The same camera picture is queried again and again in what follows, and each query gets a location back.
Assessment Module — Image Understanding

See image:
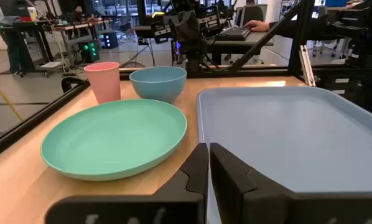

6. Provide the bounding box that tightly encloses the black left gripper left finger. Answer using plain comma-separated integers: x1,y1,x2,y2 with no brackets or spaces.
45,142,210,224

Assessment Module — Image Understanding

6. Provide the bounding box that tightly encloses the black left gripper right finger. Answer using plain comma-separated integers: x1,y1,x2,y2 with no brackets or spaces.
209,142,372,224

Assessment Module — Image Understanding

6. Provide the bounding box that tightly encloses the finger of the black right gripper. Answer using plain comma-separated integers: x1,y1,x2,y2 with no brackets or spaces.
185,12,202,41
170,14,187,43

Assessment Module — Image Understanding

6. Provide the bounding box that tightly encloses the blue plastic bowl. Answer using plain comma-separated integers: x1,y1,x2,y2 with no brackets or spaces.
129,66,187,104

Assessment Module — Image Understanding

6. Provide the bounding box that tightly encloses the green plastic plate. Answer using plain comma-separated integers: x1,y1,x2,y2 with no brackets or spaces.
40,98,188,182

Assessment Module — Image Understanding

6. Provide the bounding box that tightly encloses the pink ribbed plastic cup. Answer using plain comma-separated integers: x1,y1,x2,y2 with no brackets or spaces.
83,62,122,105

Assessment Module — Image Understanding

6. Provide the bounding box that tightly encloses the person's forearm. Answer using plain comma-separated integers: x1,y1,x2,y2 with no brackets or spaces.
266,17,302,40

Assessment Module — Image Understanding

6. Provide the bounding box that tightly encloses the light blue plastic tray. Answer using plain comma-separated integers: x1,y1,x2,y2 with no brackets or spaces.
196,86,372,224

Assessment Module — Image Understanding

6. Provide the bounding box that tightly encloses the black computer keyboard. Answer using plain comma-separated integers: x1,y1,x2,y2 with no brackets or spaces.
216,27,252,42

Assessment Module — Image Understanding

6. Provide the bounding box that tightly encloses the person's hand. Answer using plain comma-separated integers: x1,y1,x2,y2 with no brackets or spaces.
244,20,270,32

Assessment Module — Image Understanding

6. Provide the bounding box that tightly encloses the grey office desk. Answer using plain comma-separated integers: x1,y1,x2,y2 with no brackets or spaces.
204,30,274,66

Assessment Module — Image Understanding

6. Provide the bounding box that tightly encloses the computer tower with white lights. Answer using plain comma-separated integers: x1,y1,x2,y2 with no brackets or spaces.
101,30,119,50

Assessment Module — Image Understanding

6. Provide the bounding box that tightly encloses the computer tower with green lights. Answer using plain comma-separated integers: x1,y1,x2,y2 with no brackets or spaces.
79,41,100,64

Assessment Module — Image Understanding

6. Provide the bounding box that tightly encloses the silver aluminium bar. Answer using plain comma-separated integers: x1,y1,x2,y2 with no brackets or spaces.
299,44,317,87

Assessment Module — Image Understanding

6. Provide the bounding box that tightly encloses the person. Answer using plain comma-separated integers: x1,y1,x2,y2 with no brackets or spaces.
0,0,30,77

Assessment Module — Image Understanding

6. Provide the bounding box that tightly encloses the black aluminium table frame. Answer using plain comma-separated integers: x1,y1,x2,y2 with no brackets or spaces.
0,0,372,164

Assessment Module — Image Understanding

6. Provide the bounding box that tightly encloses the yellow cable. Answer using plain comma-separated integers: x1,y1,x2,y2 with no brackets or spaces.
0,70,23,121

